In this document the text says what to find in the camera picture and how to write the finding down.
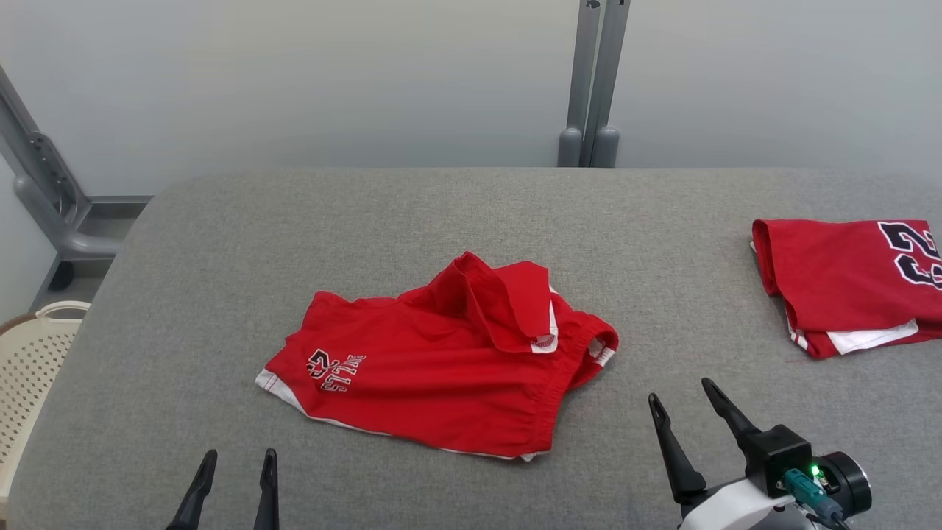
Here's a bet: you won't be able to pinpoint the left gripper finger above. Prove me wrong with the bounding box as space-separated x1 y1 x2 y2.
166 449 219 530
254 448 279 530

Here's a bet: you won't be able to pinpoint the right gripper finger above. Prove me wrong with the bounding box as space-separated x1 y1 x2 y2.
701 378 762 450
648 392 707 505

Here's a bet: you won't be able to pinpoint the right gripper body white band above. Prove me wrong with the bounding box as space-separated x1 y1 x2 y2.
677 477 810 530

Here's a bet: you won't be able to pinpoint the red white basketball jersey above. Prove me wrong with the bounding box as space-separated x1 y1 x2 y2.
751 219 942 360

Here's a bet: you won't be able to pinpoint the red basketball shorts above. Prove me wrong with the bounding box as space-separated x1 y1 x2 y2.
255 251 620 462

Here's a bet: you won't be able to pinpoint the cream perforated laundry basket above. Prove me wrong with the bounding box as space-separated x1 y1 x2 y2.
0 300 91 505

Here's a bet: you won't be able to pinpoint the right teal plug cable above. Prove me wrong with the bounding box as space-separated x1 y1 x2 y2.
782 468 854 530

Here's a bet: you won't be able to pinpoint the grey metal corner frame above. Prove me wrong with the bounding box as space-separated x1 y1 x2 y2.
0 66 153 292

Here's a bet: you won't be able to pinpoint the grey metal post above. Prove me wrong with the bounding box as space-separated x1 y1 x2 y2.
557 0 603 169
589 0 631 169

